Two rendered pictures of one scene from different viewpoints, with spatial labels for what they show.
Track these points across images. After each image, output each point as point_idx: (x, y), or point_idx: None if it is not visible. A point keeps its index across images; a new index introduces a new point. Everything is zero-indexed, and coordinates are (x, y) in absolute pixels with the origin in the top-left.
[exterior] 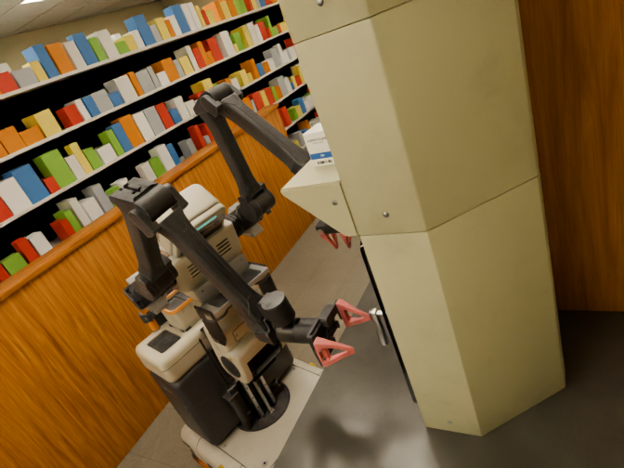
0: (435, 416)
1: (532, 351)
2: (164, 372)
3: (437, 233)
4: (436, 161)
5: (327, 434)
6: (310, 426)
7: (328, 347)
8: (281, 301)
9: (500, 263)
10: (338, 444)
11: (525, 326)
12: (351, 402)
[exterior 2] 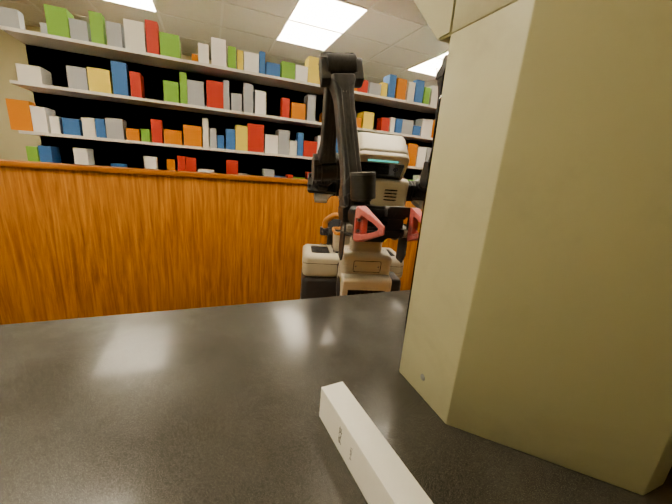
0: (413, 360)
1: (614, 364)
2: (304, 263)
3: (554, 1)
4: None
5: (321, 315)
6: (318, 305)
7: (365, 217)
8: (366, 172)
9: (650, 133)
10: (319, 324)
11: (627, 303)
12: (364, 316)
